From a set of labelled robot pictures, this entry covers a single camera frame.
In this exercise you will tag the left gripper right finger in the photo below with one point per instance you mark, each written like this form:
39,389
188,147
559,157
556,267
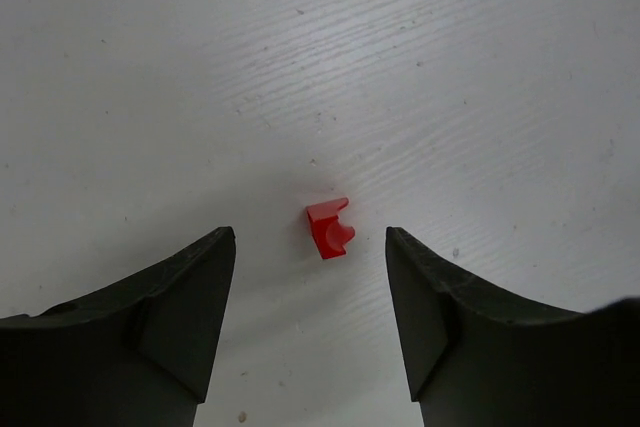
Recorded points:
476,354

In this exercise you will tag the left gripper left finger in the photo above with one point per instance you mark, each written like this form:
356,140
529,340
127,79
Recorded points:
139,352

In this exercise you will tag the small red lego piece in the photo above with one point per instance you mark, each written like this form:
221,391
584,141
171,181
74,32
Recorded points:
329,234

